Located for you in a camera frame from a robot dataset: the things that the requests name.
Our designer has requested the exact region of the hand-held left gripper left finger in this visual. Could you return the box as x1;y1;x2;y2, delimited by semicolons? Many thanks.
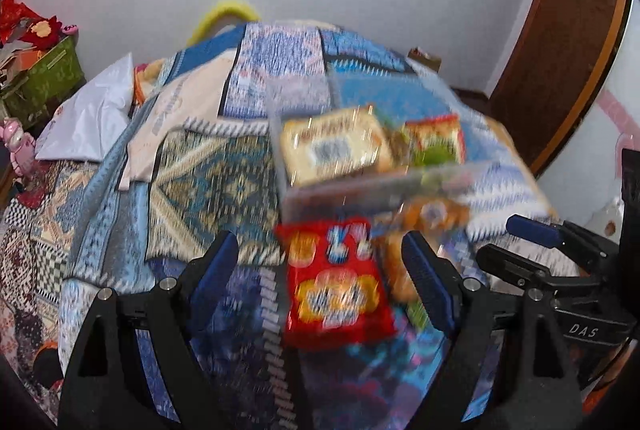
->
59;230;241;430

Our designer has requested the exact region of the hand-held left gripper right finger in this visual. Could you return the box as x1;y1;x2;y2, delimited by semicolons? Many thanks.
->
400;230;583;430

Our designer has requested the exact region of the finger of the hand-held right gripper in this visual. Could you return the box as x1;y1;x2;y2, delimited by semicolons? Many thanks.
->
505;215;618;263
475;244;593;298

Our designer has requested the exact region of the red snack packet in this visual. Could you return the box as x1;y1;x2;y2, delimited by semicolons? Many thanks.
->
275;217;398;351

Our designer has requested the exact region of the clear plastic storage container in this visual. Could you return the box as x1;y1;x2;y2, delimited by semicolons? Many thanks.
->
267;74;496;221

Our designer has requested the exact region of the red yellow label snack bag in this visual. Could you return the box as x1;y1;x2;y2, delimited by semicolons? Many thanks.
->
402;115;468;168

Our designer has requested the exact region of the bread packet with barcode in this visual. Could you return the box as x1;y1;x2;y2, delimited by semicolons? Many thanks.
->
280;106;396;185

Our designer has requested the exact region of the clear packet of fried snacks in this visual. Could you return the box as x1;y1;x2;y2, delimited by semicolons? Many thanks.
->
380;197;471;241

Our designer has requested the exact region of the clear packet of nut brittle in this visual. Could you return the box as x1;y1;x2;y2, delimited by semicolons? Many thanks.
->
375;232;418;303

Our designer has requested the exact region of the small green candy packet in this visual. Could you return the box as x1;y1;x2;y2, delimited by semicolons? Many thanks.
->
405;300;427;327

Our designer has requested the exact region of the patterned patchwork blanket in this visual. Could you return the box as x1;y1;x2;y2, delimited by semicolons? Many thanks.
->
0;20;556;430

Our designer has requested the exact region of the white sliding wardrobe door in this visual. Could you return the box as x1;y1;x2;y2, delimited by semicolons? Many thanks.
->
537;0;640;251

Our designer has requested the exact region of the brown wooden door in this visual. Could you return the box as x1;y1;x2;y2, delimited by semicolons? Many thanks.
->
487;0;632;175

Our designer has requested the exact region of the white plastic bag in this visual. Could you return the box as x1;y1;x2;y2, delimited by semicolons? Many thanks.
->
35;52;136;163

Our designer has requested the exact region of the small cardboard box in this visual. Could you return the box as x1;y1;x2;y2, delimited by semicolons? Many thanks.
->
407;47;443;73

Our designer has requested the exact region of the pink figurine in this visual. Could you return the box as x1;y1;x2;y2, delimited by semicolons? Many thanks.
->
0;117;38;181

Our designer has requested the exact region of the green storage box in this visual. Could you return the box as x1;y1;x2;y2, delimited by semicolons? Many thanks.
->
0;34;86;125

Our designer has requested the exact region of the yellow foam tube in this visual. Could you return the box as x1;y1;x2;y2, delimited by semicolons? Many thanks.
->
186;0;263;46

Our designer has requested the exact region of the red plush toy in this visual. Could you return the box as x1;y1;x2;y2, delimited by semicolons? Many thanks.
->
22;17;81;51

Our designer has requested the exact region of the red cloth decoration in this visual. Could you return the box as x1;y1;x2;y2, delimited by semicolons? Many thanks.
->
0;0;46;43

